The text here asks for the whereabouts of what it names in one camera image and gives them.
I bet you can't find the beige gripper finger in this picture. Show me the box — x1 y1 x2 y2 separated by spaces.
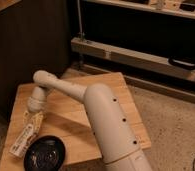
32 112 44 129
23 110 31 124

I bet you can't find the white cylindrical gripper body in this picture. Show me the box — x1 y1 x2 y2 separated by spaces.
27 86 51 113

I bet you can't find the clear plastic bottle white label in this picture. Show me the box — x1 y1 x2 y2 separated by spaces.
9 120 40 158

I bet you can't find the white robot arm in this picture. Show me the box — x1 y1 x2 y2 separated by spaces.
27 70 153 171

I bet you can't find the black ceramic bowl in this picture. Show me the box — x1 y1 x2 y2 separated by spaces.
24 135 66 171

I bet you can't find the wooden table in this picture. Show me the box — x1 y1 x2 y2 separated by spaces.
0 72 151 171

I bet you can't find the metal pole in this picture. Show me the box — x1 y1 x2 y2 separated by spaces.
77 0 85 41

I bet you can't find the wooden shelf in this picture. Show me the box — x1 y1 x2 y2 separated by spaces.
85 0 195 19

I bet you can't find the black case handle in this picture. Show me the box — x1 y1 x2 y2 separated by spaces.
168 58 195 70

